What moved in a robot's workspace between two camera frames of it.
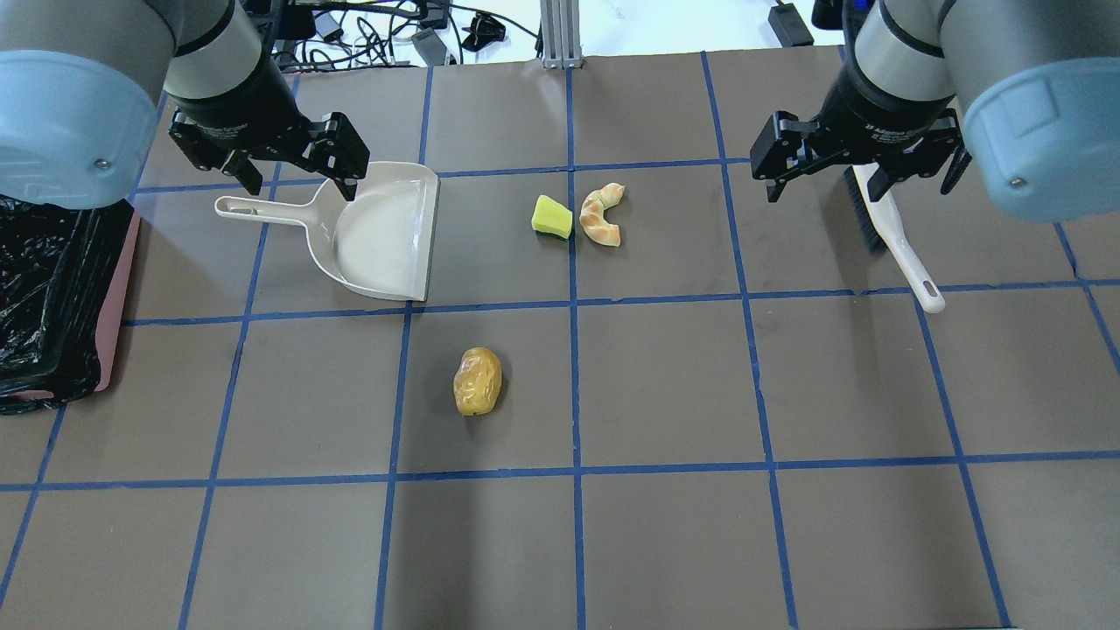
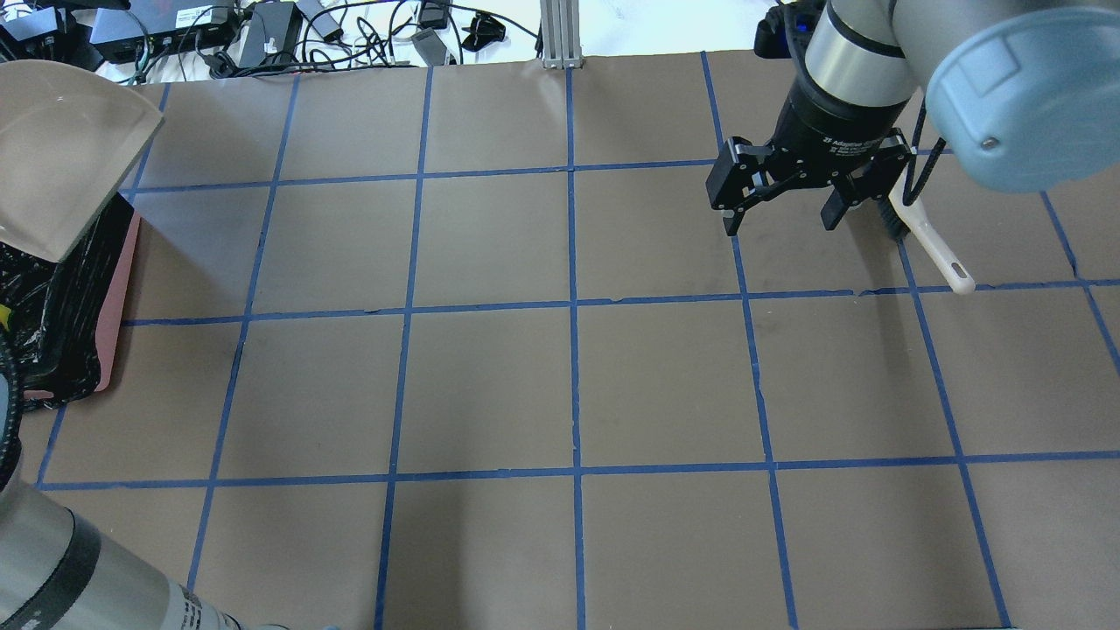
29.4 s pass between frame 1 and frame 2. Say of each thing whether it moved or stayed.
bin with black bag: stayed
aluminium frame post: stayed
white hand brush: moved
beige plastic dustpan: moved
